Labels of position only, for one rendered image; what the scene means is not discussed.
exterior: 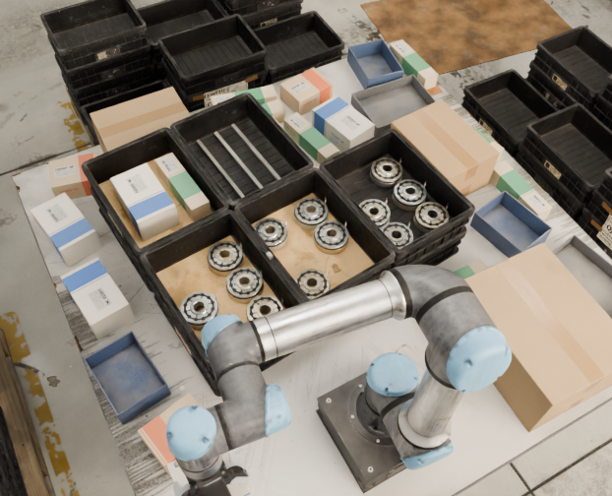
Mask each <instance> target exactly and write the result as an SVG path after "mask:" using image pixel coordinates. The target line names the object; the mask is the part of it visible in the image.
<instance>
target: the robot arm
mask: <svg viewBox="0 0 612 496"><path fill-rule="evenodd" d="M391 318H395V319H396V320H399V321H401V320H405V319H407V318H413V319H415V320H416V323H417V324H418V326H419V328H420V329H421V331H422V333H423V335H424V336H425V338H426V340H427V341H428V345H427V347H426V350H425V354H424V361H425V366H426V370H425V373H424V375H423V377H422V379H421V382H420V384H419V383H418V380H419V373H418V369H417V367H416V365H415V363H414V362H413V361H412V360H411V359H410V358H409V357H407V356H405V355H403V354H400V353H396V352H388V353H384V354H381V355H379V356H378V357H376V358H375V359H374V360H373V361H372V363H371V364H370V367H369V369H368V371H367V375H366V378H367V381H366V386H365V387H364V388H363V389H362V390H361V391H360V393H359V395H358V398H357V402H356V414H357V417H358V419H359V421H360V423H361V424H362V426H363V427H364V428H365V429H366V430H367V431H369V432H370V433H372V434H374V435H376V436H379V437H385V438H390V437H391V438H392V440H393V442H394V444H395V446H396V448H397V450H398V453H399V455H400V459H401V460H402V461H403V463H404V464H405V466H406V467H407V468H408V469H410V470H415V469H419V468H422V467H425V466H427V465H430V464H432V463H435V462H437V461H439V460H441V459H443V458H445V457H446V456H448V455H449V454H451V453H452V452H453V451H454V446H453V442H452V440H450V438H449V436H450V433H451V429H452V422H451V417H452V416H453V414H454V412H455V411H456V409H457V407H458V405H459V403H460V401H461V399H462V398H463V396H464V394H465V393H472V392H476V391H479V390H481V389H483V388H485V387H487V386H489V385H490V384H492V383H493V382H495V381H496V380H497V378H498V377H499V376H502V375H503V374H504V372H505V371H506V370H507V368H508V367H509V365H510V363H511V359H512V352H511V349H510V347H509V346H508V344H507V342H506V339H505V337H504V335H503V334H502V332H501V331H500V330H498V328H497V327H496V325H495V324H494V322H493V321H492V319H491V318H490V316H489V315H488V313H487V312H486V310H485V309H484V307H483V305H482V304H481V302H480V301H479V299H478V298H477V296H476V295H475V293H474V292H473V290H472V288H471V287H470V285H469V284H468V283H467V281H466V280H465V279H463V278H462V277H461V276H459V275H458V274H456V273H454V272H452V271H450V270H447V269H444V268H440V267H436V266H430V265H406V266H399V267H395V268H392V269H389V270H386V271H383V272H382V273H381V275H380V277H379V278H378V279H374V280H371V281H368V282H365V283H362V284H359V285H357V286H354V287H351V288H348V289H345V290H342V291H339V292H336V293H333V294H330V295H327V296H324V297H321V298H317V299H314V300H311V301H308V302H305V303H302V304H299V305H296V306H293V307H290V308H287V309H284V310H281V311H278V312H275V313H273V314H270V315H267V316H264V317H261V318H257V319H254V320H252V321H249V322H245V323H243V322H242V321H241V320H240V318H239V317H238V316H236V315H234V314H228V315H225V314H222V315H219V316H216V317H214V318H212V319H210V320H209V321H208V322H207V323H206V324H205V325H204V327H203V329H202V334H201V337H202V340H203V344H204V347H205V350H206V356H207V357H208V358H209V361H210V364H211V367H212V369H213V372H214V376H215V379H216V382H217V386H218V388H219V391H220V394H221V397H222V400H223V402H222V403H218V404H216V405H213V406H211V407H208V408H203V407H201V406H198V405H186V406H183V407H181V408H179V409H178V410H176V411H175V412H174V413H173V414H172V415H171V417H170V418H169V420H168V422H167V425H166V439H167V445H168V448H169V450H170V452H171V454H172V455H173V456H174V458H175V460H176V462H174V466H175V467H180V469H181V470H182V472H183V473H184V474H185V476H186V478H187V480H188V483H187V484H185V485H184V487H183V486H182V485H181V484H180V483H179V482H178V481H175V482H174V483H173V491H174V494H175V496H231V494H230V492H229V489H228V487H227V484H229V485H233V484H236V483H240V484H242V483H246V484H247V483H249V481H250V479H251V474H250V472H249V471H248V470H247V469H245V468H244V466H243V465H242V463H241V462H240V461H239V460H238V458H237V457H236V455H235V454H234V453H229V454H228V455H229V463H224V461H223V459H222V455H223V454H225V453H227V452H229V451H231V450H234V449H237V448H239V447H242V446H244V445H247V444H250V443H252V442H255V441H257V440H260V439H263V438H265V437H266V438H268V437H270V435H272V434H274V433H276V432H278V431H280V430H282V429H285V428H287V427H288V426H289V425H290V423H291V413H290V409H289V405H288V402H287V399H286V397H285V394H284V392H283V390H282V388H281V386H280V385H279V384H277V383H274V384H266V382H265V379H264V377H263V374H262V372H261V369H260V367H259V364H260V363H262V362H265V361H268V360H271V359H273V358H276V357H279V356H282V355H285V354H288V353H290V352H293V351H296V350H299V349H302V348H304V347H307V346H310V345H313V344H316V343H319V342H322V341H327V340H330V339H333V338H335V337H338V336H341V335H344V334H347V333H350V332H353V331H356V330H359V329H362V328H365V327H368V326H370V325H373V324H376V323H379V322H382V321H385V320H388V319H391Z"/></svg>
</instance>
